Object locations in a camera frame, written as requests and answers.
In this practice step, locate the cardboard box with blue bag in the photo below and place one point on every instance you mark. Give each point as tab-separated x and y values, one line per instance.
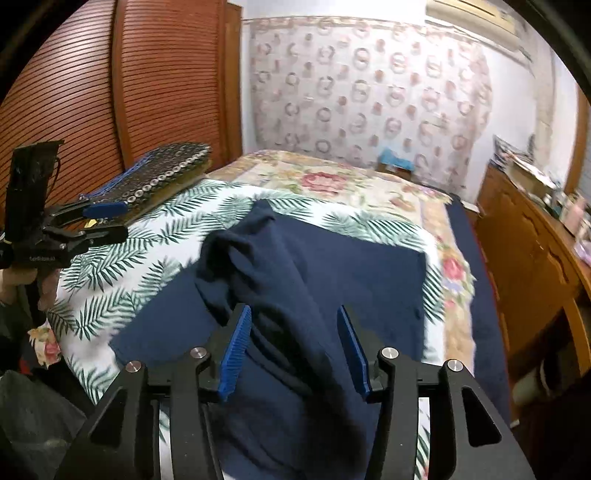
395	164

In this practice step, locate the dark circle-patterned pillow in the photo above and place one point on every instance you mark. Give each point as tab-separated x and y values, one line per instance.
161	177

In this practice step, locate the wooden cabinet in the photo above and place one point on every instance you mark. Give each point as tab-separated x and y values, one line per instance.
521	258

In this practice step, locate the dark blue bed sheet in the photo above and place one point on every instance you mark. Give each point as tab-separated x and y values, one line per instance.
480	300

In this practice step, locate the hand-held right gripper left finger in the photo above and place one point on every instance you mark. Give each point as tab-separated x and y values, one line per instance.
235	355

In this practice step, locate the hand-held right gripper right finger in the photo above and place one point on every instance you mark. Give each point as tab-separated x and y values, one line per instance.
353	355

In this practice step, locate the air conditioner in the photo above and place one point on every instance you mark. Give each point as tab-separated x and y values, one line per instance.
480	21

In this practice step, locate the pile of papers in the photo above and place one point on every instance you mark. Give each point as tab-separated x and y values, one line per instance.
512	154

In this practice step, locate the navy printed t-shirt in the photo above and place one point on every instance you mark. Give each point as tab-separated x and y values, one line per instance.
295	286

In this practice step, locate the floral blanket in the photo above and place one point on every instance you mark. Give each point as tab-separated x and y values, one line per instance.
332	180

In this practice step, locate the person's left hand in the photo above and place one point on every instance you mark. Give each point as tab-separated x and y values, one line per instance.
48	290

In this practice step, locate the circle print curtain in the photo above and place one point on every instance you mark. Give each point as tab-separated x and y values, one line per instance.
360	92

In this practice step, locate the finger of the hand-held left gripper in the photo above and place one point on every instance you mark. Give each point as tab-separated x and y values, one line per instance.
104	208
101	235

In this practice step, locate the leaf print bed sheet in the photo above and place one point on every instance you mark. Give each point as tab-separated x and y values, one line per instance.
138	263

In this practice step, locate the pink thermos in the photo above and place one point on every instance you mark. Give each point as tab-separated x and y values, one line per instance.
574	212

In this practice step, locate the wooden louvred wardrobe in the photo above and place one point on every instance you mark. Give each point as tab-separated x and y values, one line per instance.
115	83

